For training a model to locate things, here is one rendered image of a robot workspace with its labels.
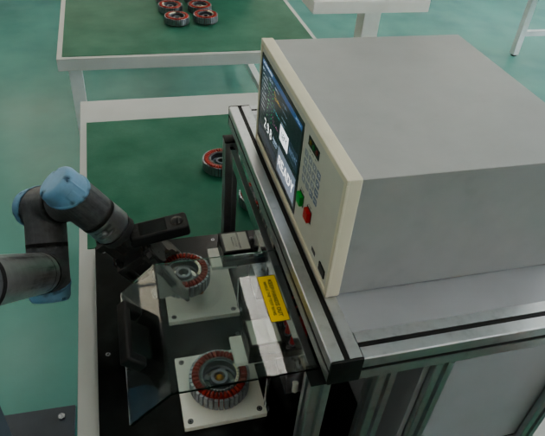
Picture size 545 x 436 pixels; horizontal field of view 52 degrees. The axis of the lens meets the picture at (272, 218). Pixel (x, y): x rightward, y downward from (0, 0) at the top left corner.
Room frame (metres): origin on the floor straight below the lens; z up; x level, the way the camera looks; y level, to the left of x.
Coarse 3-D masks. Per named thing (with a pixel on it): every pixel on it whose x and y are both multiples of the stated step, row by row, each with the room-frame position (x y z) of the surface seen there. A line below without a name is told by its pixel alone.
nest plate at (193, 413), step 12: (252, 384) 0.62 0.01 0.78; (180, 396) 0.58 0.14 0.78; (192, 396) 0.58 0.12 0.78; (252, 396) 0.60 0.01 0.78; (192, 408) 0.56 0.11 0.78; (204, 408) 0.56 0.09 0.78; (228, 408) 0.57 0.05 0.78; (240, 408) 0.57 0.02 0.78; (252, 408) 0.57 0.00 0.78; (264, 408) 0.57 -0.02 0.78; (192, 420) 0.54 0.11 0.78; (204, 420) 0.54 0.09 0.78; (216, 420) 0.54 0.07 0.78; (228, 420) 0.54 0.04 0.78; (240, 420) 0.55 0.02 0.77
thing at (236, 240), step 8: (232, 232) 0.89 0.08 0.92; (240, 232) 0.90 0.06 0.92; (224, 240) 0.86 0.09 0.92; (232, 240) 0.87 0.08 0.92; (240, 240) 0.87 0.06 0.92; (248, 240) 0.87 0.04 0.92; (216, 248) 0.88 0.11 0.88; (224, 248) 0.84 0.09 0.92; (232, 248) 0.84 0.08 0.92; (240, 248) 0.85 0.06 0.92; (248, 248) 0.85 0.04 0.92; (256, 248) 0.88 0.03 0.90; (208, 256) 0.86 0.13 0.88; (216, 256) 0.86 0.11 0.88
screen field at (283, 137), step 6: (282, 132) 0.80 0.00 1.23; (282, 138) 0.80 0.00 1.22; (288, 138) 0.77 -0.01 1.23; (282, 144) 0.80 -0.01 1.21; (288, 144) 0.77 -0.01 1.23; (288, 150) 0.77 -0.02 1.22; (288, 156) 0.76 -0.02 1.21; (294, 156) 0.74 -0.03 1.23; (294, 162) 0.73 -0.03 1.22; (294, 168) 0.73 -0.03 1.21
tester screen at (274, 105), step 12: (264, 60) 0.94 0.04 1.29; (264, 72) 0.94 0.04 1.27; (264, 84) 0.93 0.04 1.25; (276, 84) 0.86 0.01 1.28; (264, 96) 0.93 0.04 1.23; (276, 96) 0.85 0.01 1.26; (264, 108) 0.92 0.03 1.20; (276, 108) 0.85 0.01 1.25; (288, 108) 0.79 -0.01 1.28; (276, 120) 0.84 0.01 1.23; (288, 120) 0.78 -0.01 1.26; (276, 132) 0.84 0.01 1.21; (288, 132) 0.78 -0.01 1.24; (300, 132) 0.72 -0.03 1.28; (264, 144) 0.90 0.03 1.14; (276, 144) 0.83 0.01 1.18; (276, 156) 0.83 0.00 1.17
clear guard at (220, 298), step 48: (144, 288) 0.60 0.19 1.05; (192, 288) 0.59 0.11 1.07; (240, 288) 0.60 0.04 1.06; (288, 288) 0.61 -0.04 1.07; (144, 336) 0.51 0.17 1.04; (192, 336) 0.50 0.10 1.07; (240, 336) 0.51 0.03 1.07; (288, 336) 0.52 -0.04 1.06; (144, 384) 0.44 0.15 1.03; (192, 384) 0.42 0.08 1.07
